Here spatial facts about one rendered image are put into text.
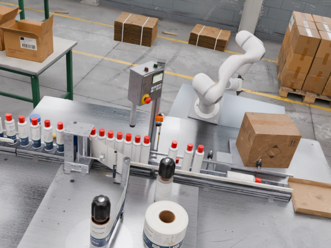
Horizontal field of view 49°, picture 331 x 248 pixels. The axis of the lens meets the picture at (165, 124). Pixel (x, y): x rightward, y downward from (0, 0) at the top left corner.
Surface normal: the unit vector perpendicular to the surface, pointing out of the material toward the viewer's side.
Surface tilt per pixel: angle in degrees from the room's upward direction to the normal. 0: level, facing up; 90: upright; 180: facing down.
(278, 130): 0
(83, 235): 0
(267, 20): 90
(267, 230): 0
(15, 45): 90
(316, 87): 90
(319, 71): 92
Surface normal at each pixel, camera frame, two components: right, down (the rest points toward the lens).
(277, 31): -0.24, 0.52
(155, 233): -0.46, 0.46
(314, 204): 0.13, -0.82
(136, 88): -0.65, 0.36
